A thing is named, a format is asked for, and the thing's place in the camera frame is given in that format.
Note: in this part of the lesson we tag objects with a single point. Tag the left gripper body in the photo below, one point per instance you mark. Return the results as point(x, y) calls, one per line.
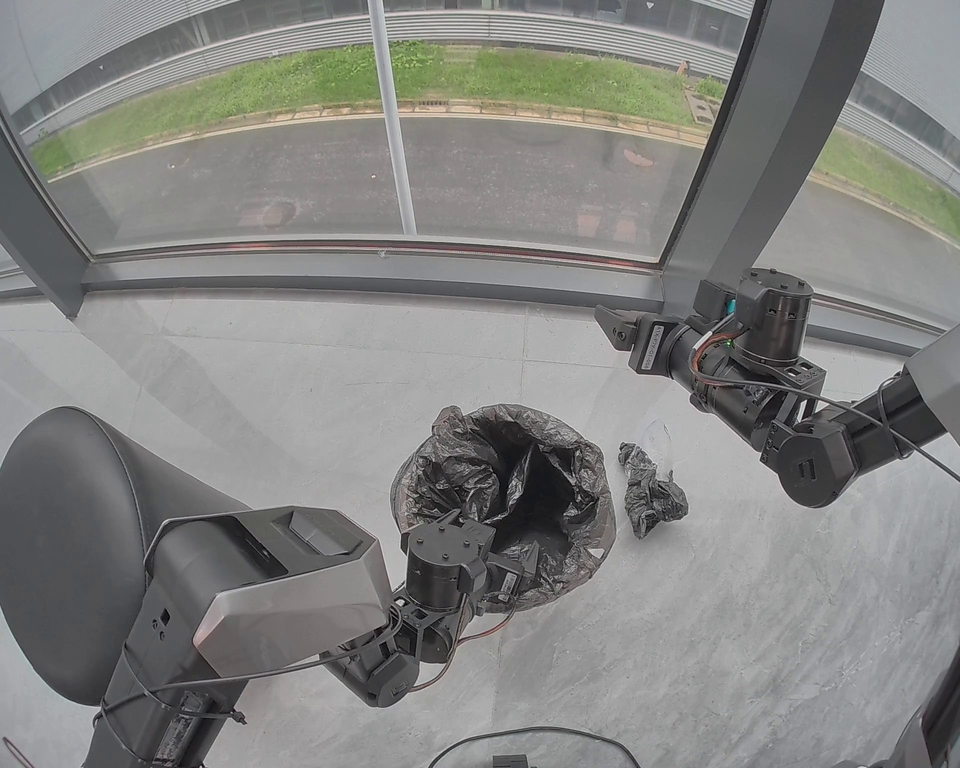
point(525, 566)

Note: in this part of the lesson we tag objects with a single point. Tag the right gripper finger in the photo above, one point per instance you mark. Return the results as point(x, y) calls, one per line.
point(619, 319)
point(626, 341)

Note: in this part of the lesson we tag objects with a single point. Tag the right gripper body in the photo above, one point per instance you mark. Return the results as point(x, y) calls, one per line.
point(690, 352)

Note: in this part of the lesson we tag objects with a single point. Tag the black plastic bag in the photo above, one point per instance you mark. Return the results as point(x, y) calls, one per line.
point(450, 465)

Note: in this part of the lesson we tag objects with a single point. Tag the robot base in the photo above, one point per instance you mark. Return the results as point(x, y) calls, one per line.
point(514, 761)

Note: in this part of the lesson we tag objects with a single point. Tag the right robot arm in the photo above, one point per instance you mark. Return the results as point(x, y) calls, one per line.
point(810, 465)

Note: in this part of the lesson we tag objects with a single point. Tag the crumpled black plastic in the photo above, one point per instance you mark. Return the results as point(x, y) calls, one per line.
point(652, 499)

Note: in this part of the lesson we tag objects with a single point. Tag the window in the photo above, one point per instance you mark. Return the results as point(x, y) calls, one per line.
point(750, 187)

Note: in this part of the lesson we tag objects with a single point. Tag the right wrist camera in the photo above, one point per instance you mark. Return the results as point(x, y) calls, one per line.
point(712, 296)

